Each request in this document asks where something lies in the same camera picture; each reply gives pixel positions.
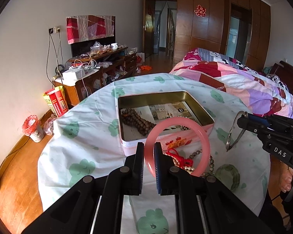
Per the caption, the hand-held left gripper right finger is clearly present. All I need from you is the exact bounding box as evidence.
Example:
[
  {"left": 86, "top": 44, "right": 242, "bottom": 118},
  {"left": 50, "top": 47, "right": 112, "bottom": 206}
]
[{"left": 154, "top": 142, "right": 275, "bottom": 234}]

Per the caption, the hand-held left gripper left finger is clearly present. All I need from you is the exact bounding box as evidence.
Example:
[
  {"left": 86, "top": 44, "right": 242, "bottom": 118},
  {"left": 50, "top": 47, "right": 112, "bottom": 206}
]
[{"left": 22, "top": 142, "right": 145, "bottom": 234}]

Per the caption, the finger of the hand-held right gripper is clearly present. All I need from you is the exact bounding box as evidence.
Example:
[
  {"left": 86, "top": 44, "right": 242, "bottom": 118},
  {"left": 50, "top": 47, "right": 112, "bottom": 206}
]
[
  {"left": 237, "top": 116, "right": 284, "bottom": 142},
  {"left": 244, "top": 112, "right": 293, "bottom": 130}
]

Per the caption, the silver bangle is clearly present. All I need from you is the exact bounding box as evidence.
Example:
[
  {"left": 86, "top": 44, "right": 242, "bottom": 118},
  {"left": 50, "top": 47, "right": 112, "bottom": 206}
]
[{"left": 226, "top": 111, "right": 249, "bottom": 152}]

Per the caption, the pearl bracelet with red knot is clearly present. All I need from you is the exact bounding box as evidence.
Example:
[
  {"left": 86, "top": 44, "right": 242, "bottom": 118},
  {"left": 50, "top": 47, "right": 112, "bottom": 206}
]
[{"left": 165, "top": 148, "right": 198, "bottom": 175}]

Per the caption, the pink jade bangle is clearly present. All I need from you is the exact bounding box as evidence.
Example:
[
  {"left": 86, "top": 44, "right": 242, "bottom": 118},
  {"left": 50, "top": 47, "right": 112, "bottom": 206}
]
[{"left": 145, "top": 117, "right": 210, "bottom": 178}]

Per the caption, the grey bead necklace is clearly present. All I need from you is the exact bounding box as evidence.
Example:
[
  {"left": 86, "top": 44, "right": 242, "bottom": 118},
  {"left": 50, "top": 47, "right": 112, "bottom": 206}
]
[{"left": 189, "top": 149, "right": 215, "bottom": 179}]

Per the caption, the green jade bangle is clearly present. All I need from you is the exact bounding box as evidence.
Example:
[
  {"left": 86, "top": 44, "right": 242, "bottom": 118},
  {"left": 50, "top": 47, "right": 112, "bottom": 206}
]
[{"left": 215, "top": 164, "right": 241, "bottom": 192}]

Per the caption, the pink biscuit tin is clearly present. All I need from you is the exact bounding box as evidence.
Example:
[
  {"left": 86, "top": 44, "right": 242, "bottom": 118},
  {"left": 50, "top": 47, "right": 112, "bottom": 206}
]
[{"left": 117, "top": 91, "right": 215, "bottom": 157}]

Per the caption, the person's right hand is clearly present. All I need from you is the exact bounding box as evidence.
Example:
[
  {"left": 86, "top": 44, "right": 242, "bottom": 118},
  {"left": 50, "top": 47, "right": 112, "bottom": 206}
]
[{"left": 280, "top": 165, "right": 293, "bottom": 193}]

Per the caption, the patchwork quilt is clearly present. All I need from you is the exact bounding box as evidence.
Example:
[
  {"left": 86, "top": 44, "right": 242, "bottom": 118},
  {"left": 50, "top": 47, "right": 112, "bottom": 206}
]
[{"left": 170, "top": 47, "right": 293, "bottom": 121}]

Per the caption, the printed paper leaflet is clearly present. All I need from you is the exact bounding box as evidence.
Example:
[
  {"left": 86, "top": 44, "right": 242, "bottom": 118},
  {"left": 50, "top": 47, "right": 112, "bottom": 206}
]
[{"left": 123, "top": 102, "right": 201, "bottom": 142}]

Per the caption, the dark wooden headboard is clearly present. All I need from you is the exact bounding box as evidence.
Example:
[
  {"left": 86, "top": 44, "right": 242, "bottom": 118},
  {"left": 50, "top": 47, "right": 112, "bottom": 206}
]
[{"left": 269, "top": 60, "right": 293, "bottom": 95}]

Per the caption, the white green-print tablecloth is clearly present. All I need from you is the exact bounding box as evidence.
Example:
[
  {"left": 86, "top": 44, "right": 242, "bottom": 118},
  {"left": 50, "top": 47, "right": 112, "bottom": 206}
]
[{"left": 38, "top": 73, "right": 271, "bottom": 234}]

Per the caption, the brown wooden wardrobe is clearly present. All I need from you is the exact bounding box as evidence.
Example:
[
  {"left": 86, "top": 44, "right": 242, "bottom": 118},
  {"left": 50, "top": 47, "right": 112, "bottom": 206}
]
[{"left": 173, "top": 0, "right": 271, "bottom": 71}]

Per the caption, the crumpled plastic bag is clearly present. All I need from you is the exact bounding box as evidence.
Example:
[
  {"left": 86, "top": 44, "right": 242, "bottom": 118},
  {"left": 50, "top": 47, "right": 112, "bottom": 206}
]
[{"left": 43, "top": 117, "right": 58, "bottom": 136}]

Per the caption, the wooden television cabinet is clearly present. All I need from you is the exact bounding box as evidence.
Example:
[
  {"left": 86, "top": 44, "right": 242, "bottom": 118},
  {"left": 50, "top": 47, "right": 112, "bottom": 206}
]
[{"left": 53, "top": 46, "right": 137, "bottom": 108}]

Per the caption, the trash bin with red bag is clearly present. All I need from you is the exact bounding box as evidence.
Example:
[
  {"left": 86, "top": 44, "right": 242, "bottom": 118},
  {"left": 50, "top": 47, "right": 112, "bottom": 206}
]
[{"left": 22, "top": 115, "right": 45, "bottom": 142}]

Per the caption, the white cardboard box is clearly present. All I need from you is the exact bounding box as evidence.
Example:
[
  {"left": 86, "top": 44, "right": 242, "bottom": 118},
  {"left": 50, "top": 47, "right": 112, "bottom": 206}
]
[{"left": 62, "top": 69, "right": 86, "bottom": 81}]

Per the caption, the red paper cutout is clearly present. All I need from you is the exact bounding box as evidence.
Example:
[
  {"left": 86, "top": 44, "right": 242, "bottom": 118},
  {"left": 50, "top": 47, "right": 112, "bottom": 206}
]
[{"left": 194, "top": 4, "right": 207, "bottom": 17}]

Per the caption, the black television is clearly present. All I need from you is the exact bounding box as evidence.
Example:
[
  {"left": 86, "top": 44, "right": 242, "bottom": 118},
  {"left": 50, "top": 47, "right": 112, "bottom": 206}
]
[{"left": 71, "top": 35, "right": 116, "bottom": 58}]

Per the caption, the wooden door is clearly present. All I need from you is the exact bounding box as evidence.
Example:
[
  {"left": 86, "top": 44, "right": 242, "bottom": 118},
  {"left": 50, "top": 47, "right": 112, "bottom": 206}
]
[{"left": 143, "top": 0, "right": 157, "bottom": 58}]

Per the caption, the patchwork television cover cloth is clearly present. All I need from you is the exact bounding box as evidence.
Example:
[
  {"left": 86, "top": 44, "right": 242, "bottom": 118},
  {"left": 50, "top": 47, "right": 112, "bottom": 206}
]
[{"left": 66, "top": 15, "right": 116, "bottom": 45}]

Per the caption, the brown wooden bead bracelet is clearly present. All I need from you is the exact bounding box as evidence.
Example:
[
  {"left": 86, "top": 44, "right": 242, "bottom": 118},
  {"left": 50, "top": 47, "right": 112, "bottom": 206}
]
[{"left": 121, "top": 109, "right": 157, "bottom": 136}]

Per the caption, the white charger cable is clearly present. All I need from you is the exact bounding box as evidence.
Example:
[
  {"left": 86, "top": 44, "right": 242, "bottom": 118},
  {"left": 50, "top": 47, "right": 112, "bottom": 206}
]
[{"left": 71, "top": 58, "right": 96, "bottom": 71}]

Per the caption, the black power cable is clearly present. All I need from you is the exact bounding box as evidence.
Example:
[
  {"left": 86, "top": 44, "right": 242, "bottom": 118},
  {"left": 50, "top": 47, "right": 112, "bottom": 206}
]
[
  {"left": 46, "top": 32, "right": 58, "bottom": 78},
  {"left": 56, "top": 32, "right": 65, "bottom": 70}
]

